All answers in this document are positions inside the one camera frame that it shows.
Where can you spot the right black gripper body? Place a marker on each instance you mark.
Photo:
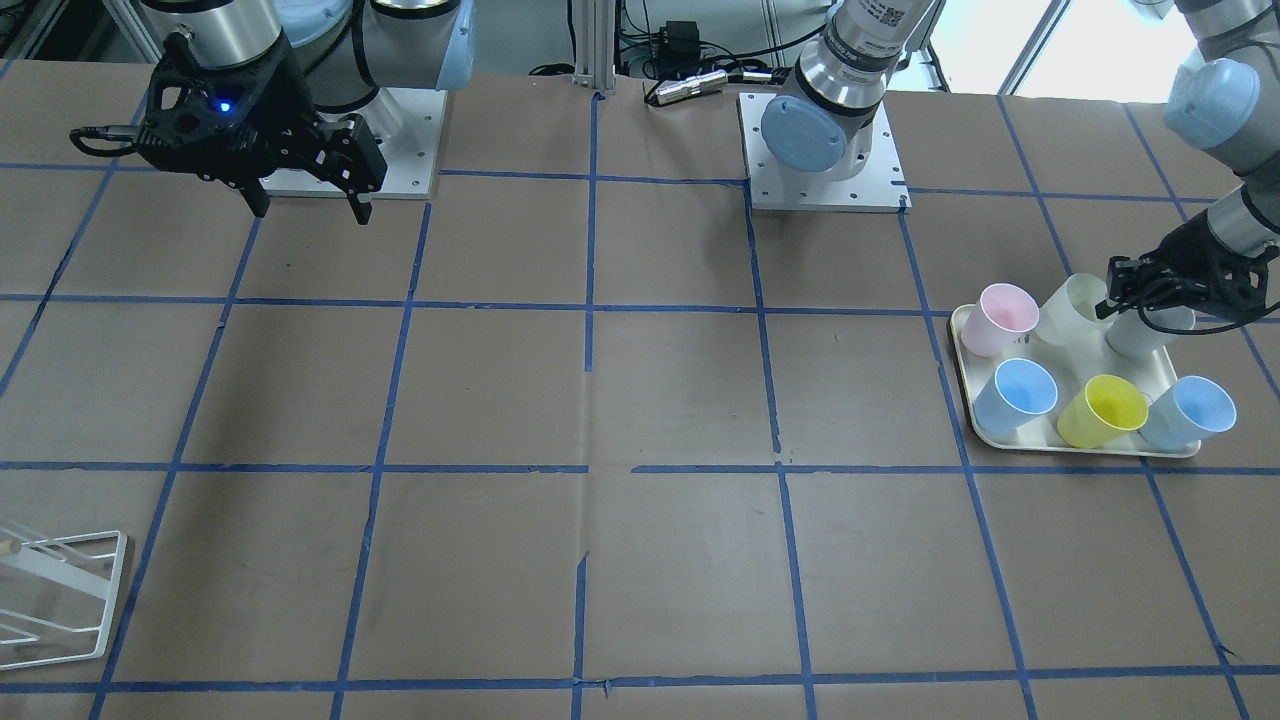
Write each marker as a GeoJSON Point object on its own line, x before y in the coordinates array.
{"type": "Point", "coordinates": [283, 122]}

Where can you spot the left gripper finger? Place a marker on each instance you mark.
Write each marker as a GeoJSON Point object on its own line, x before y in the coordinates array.
{"type": "Point", "coordinates": [1133, 276]}
{"type": "Point", "coordinates": [1137, 302]}

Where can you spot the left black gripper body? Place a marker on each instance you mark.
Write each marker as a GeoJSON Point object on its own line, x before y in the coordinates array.
{"type": "Point", "coordinates": [1197, 258]}

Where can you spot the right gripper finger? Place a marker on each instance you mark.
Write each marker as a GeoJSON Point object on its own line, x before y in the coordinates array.
{"type": "Point", "coordinates": [346, 154]}
{"type": "Point", "coordinates": [250, 185]}

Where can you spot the white plastic cup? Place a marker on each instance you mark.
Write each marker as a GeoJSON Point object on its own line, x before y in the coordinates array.
{"type": "Point", "coordinates": [1070, 314]}

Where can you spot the grey plastic cup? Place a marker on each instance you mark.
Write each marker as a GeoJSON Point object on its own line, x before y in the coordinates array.
{"type": "Point", "coordinates": [1131, 336]}

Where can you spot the yellow plastic cup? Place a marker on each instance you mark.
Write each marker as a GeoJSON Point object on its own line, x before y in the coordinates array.
{"type": "Point", "coordinates": [1106, 408]}

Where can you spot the pink plastic cup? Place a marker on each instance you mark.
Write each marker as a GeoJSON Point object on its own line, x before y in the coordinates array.
{"type": "Point", "coordinates": [1003, 313]}

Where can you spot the blue cup near pink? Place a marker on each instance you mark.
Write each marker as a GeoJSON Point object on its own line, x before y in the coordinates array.
{"type": "Point", "coordinates": [1019, 391]}

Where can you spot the blue cup tray end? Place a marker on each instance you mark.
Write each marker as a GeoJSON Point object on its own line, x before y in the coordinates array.
{"type": "Point", "coordinates": [1192, 409]}

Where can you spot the cream plastic tray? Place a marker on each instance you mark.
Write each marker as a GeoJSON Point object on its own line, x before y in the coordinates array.
{"type": "Point", "coordinates": [1070, 367]}

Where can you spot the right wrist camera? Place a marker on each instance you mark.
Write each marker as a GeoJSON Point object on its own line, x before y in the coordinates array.
{"type": "Point", "coordinates": [187, 126]}

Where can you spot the aluminium frame post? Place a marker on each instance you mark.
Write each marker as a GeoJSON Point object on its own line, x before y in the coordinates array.
{"type": "Point", "coordinates": [594, 40]}

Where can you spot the white wire cup rack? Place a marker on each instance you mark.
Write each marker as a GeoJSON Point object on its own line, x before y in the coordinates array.
{"type": "Point", "coordinates": [58, 595]}

